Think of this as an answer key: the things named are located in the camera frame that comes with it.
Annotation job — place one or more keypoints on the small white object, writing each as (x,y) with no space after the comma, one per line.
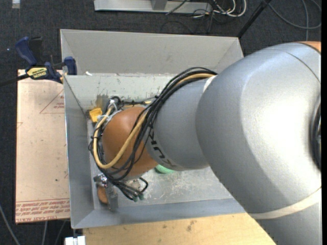
(89,73)

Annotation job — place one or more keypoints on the brown cardboard board, red print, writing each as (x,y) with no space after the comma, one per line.
(41,142)

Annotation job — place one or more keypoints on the grey metal bin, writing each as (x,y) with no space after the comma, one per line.
(143,52)

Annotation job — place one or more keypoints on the yellow block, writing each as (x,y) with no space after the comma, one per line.
(95,114)

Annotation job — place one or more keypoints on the green cloth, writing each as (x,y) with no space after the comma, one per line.
(163,169)

